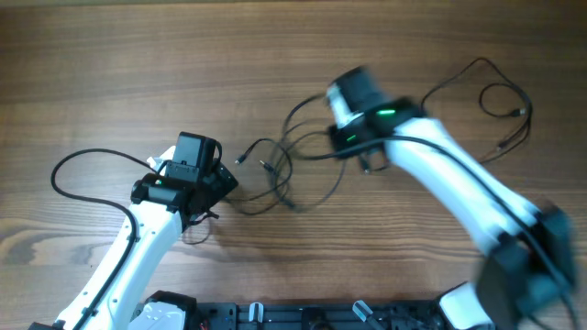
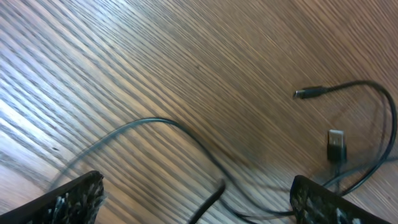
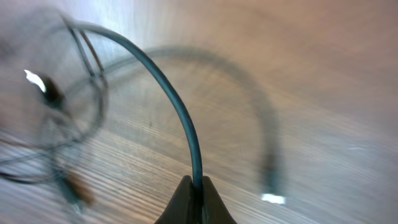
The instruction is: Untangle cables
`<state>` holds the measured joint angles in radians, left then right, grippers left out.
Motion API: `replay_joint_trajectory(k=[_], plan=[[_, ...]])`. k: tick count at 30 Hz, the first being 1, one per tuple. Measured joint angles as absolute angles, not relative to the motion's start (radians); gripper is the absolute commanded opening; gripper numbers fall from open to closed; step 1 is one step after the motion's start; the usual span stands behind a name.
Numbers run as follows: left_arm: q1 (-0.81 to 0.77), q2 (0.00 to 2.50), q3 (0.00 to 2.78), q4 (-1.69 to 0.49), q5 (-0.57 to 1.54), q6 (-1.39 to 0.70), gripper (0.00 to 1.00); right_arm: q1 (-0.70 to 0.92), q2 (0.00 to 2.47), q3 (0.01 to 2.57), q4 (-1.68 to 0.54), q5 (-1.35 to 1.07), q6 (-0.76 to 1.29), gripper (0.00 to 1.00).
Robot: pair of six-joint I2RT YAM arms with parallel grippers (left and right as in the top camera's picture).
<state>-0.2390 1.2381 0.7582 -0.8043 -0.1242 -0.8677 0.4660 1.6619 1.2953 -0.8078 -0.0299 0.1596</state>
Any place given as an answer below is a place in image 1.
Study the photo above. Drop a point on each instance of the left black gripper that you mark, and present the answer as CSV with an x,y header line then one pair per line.
x,y
219,181

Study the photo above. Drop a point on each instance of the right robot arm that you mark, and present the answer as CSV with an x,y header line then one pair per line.
x,y
527,264

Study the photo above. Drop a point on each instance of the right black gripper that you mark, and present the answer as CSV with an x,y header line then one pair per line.
x,y
331,138

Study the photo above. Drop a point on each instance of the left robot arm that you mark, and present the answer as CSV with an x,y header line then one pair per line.
x,y
179,191

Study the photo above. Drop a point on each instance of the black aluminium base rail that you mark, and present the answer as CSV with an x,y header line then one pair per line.
x,y
408,315

